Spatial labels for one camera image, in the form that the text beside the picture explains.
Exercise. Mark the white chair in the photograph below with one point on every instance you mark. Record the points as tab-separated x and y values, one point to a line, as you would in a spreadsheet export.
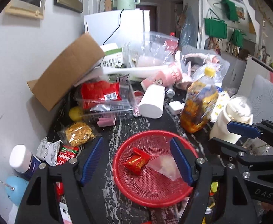
258	88

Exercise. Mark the blue round gadget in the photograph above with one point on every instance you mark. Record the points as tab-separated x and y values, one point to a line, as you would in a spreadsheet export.
15	188

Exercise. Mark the white fridge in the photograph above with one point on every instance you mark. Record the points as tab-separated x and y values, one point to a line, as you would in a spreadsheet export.
118	27

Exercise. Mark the white lid blue jar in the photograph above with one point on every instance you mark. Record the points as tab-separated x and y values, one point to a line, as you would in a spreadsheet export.
23	161

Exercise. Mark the white tissue roll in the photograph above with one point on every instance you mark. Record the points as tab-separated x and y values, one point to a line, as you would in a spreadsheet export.
152	103

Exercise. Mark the cream lidded pot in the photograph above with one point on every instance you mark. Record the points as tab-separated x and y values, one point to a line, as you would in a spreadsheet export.
237	109

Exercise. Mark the lemon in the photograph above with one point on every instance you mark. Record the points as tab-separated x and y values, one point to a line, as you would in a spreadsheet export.
76	114

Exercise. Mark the red bag in clear box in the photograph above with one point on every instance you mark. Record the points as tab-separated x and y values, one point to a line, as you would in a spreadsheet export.
101	91

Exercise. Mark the iced tea bottle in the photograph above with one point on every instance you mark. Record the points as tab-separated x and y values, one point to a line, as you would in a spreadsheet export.
199	103

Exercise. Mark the pink paper cup stack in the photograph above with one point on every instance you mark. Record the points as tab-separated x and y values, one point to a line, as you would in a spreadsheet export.
165	77

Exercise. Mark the clear zip bag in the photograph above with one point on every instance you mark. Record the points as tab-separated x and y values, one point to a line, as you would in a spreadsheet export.
166	166

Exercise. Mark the red long snack packet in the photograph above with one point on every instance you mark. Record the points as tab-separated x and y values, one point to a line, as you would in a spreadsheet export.
66	153

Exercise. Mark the green tote bag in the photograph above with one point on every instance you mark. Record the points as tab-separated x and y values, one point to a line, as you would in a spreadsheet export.
214	26

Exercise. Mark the yellow snack in clear bag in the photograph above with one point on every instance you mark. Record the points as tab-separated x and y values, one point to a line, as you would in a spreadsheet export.
77	134

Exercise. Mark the cardboard box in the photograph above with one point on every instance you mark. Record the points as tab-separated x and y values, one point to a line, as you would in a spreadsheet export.
73	63

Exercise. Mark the red plastic basket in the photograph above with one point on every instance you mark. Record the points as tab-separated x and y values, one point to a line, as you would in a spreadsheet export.
150	188

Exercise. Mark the small red candy packet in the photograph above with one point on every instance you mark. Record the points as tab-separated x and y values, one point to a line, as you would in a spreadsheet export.
137	161

